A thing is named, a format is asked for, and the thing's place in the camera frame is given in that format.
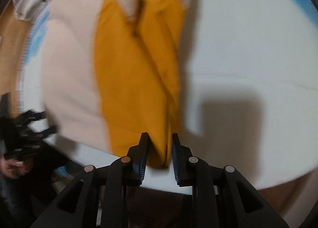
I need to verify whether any person's left hand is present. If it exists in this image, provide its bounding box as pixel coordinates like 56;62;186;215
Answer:
1;156;33;179

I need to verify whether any blue patterned bed sheet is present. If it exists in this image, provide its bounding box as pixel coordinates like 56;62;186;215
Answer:
21;0;317;192

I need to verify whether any wooden headboard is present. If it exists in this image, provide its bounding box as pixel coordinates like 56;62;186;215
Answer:
1;2;32;117

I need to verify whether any beige and orange hooded coat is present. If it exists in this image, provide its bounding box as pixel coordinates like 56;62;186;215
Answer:
41;0;190;168

